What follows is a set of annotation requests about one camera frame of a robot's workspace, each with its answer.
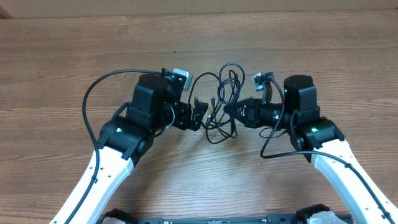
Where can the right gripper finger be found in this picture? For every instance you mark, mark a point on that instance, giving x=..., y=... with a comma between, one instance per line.
x=240, y=116
x=239, y=108

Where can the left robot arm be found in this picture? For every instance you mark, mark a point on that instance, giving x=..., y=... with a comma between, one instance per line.
x=127, y=136

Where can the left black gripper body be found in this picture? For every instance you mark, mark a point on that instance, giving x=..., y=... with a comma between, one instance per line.
x=180, y=116

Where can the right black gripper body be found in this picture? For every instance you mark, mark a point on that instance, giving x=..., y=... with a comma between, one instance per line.
x=256, y=114

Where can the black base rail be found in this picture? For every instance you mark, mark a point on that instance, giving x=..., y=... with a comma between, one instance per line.
x=314, y=214

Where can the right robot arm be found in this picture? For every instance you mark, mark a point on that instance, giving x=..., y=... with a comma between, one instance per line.
x=318, y=139

